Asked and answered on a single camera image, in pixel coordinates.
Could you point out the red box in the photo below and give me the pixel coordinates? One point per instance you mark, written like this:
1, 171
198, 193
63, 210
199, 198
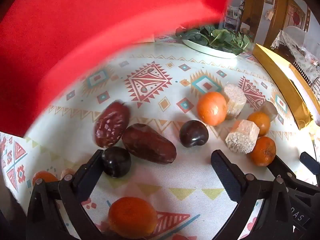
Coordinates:
75, 30

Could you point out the metal shelf rack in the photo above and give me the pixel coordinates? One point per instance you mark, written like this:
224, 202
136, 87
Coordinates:
232, 15

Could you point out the wooden door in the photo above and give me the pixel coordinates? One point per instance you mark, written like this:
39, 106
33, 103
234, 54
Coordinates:
252, 5

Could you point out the smooth red date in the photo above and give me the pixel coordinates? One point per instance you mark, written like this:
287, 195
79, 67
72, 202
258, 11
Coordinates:
148, 143

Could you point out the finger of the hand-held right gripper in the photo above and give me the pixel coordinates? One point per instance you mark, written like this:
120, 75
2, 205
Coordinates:
282, 171
310, 163

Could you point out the patterned tablecloth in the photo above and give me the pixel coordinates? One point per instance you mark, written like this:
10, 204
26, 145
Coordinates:
162, 180

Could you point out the dark plum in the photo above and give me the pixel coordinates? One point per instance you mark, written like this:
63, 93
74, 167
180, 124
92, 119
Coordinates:
116, 161
193, 133

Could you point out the wooden door frame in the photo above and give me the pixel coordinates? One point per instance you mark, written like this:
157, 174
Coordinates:
278, 12

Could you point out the table with lace cloth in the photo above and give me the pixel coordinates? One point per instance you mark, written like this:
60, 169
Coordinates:
295, 45

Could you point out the small orange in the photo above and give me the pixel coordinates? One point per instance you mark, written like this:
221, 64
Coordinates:
132, 217
260, 122
263, 151
43, 177

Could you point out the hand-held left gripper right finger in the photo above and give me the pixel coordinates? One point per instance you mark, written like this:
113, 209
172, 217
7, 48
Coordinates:
225, 173

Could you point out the large orange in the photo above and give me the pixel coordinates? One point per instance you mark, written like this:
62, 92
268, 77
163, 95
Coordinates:
212, 108

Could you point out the green spinach leaves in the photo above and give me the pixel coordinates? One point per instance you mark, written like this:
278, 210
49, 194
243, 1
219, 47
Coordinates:
217, 36

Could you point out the gold box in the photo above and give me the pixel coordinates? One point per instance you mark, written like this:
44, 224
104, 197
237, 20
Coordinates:
280, 75

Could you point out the rice cake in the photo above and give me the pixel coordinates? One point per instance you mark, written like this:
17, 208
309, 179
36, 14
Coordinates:
233, 101
242, 136

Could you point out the wrinkled red date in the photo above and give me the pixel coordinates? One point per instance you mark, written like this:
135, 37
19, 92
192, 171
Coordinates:
111, 125

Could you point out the white oval plate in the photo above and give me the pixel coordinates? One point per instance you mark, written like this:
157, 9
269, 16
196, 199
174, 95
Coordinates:
200, 48

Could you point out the sugarcane piece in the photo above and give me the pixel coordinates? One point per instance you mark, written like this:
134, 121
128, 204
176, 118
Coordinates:
268, 110

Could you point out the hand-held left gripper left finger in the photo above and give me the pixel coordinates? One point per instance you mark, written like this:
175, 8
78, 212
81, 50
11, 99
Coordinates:
92, 171

